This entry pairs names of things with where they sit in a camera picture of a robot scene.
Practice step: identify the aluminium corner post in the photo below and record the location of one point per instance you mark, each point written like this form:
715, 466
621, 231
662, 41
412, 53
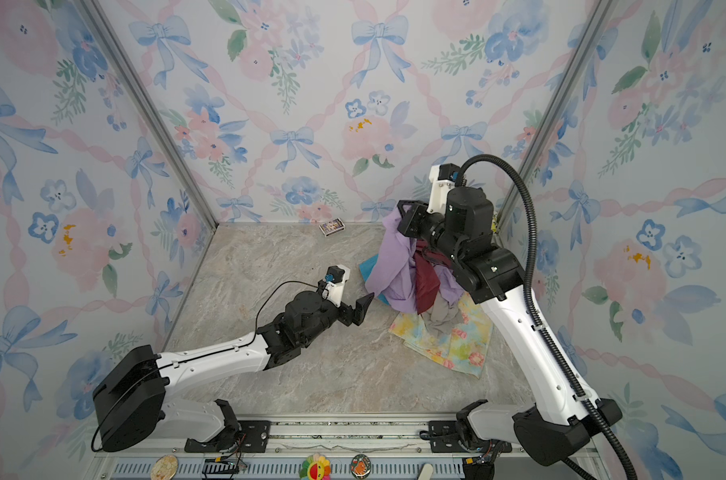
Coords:
542, 107
97, 20

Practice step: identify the teal cloth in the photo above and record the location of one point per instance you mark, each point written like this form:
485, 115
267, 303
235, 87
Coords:
377, 277

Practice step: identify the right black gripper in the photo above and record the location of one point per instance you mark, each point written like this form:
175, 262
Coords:
413, 222

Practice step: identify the colourful flower sticker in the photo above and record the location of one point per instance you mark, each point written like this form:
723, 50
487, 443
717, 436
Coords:
315, 467

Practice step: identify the left aluminium corner post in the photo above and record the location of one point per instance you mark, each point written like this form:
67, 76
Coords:
97, 20

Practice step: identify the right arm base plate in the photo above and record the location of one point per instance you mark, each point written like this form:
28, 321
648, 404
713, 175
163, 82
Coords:
453, 437

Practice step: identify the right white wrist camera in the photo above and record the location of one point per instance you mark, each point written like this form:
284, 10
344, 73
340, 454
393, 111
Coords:
442, 179

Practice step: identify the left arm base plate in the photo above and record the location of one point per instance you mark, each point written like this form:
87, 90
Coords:
247, 437

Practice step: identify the maroon cloth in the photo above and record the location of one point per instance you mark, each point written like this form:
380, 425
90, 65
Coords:
433, 277

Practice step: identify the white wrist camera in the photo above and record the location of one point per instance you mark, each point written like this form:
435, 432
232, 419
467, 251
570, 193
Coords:
442, 179
335, 280

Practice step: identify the right aluminium corner post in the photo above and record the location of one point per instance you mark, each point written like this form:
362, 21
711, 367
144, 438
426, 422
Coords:
542, 107

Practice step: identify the grey cloth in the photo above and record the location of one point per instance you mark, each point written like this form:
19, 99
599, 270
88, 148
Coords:
441, 318

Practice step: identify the floral yellow cloth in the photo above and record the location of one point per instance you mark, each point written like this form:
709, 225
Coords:
463, 351

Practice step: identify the small printed card box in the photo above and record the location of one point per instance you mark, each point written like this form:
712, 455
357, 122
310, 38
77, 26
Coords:
331, 227

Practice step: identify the oval beige sticker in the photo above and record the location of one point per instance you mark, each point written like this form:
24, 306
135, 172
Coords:
165, 468

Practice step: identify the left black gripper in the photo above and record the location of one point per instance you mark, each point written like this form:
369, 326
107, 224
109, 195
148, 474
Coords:
358, 313

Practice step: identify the lavender cloth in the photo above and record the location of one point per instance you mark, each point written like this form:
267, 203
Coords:
398, 251

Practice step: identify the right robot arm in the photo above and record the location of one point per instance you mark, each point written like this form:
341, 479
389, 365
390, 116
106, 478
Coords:
566, 413

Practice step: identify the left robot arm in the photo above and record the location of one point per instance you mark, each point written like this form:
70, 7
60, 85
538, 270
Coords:
130, 400

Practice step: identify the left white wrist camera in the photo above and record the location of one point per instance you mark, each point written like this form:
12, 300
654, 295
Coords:
335, 280

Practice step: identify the aluminium front rail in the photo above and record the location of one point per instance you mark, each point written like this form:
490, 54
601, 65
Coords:
390, 440

